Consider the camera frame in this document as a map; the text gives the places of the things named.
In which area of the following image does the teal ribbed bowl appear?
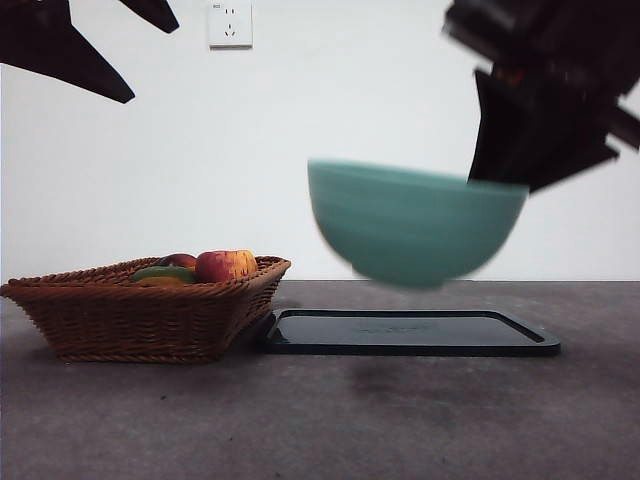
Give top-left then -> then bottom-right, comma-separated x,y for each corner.
307,158 -> 530,291

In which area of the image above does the orange brown fruit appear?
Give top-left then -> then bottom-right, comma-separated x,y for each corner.
134,276 -> 186,288

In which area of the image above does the black rectangular tray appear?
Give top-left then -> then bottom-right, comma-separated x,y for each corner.
255,308 -> 562,357

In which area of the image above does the dark red fruit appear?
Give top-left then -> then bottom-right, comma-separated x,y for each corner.
158,253 -> 198,271

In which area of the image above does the green fruit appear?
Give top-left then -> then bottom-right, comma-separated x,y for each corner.
131,266 -> 197,285

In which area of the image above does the red and yellow apple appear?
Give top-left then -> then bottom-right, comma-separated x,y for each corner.
194,249 -> 259,285

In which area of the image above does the brown wicker basket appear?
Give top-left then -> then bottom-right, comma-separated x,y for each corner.
0,255 -> 293,365

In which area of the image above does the white wall power socket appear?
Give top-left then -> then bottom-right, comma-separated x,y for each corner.
208,2 -> 254,51

